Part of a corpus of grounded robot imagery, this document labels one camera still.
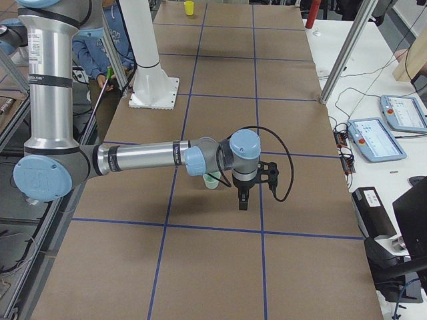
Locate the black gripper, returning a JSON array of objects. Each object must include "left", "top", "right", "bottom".
[{"left": 233, "top": 177, "right": 256, "bottom": 211}]

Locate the yellow cup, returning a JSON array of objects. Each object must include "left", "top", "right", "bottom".
[{"left": 183, "top": 0, "right": 194, "bottom": 16}]

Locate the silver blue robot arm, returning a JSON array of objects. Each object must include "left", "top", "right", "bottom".
[{"left": 13, "top": 1, "right": 261, "bottom": 210}]

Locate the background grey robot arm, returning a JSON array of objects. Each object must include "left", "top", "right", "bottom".
[{"left": 1, "top": 18, "right": 29, "bottom": 66}]

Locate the green cup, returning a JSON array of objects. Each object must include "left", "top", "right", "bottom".
[{"left": 203, "top": 171, "right": 221, "bottom": 189}]

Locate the orange black connector strip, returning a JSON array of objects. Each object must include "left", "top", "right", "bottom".
[{"left": 333, "top": 130, "right": 356, "bottom": 175}]

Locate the black box with label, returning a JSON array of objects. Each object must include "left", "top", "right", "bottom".
[{"left": 352, "top": 187, "right": 397, "bottom": 240}]

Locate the near blue teach pendant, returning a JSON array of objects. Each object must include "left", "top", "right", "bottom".
[{"left": 348, "top": 117, "right": 407, "bottom": 163}]

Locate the blue teach pendant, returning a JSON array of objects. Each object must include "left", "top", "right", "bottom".
[
  {"left": 348, "top": 117, "right": 407, "bottom": 163},
  {"left": 380, "top": 95, "right": 426, "bottom": 134}
]

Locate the black monitor stand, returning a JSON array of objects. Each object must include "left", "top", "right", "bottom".
[{"left": 365, "top": 178, "right": 426, "bottom": 303}]

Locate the far blue teach pendant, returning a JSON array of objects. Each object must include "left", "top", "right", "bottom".
[{"left": 380, "top": 95, "right": 426, "bottom": 134}]

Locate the person in blue hoodie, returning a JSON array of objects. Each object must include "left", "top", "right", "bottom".
[{"left": 71, "top": 0, "right": 136, "bottom": 91}]

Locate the wooden board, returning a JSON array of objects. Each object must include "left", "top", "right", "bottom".
[{"left": 393, "top": 27, "right": 426, "bottom": 82}]

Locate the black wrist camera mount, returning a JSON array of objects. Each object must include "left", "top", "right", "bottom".
[{"left": 257, "top": 161, "right": 279, "bottom": 193}]

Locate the black looped camera cable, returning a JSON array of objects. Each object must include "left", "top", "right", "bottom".
[{"left": 225, "top": 125, "right": 295, "bottom": 203}]

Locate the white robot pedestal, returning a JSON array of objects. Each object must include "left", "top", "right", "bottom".
[{"left": 118, "top": 0, "right": 179, "bottom": 109}]

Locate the aluminium frame post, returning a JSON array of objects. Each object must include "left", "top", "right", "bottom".
[{"left": 319, "top": 0, "right": 378, "bottom": 105}]

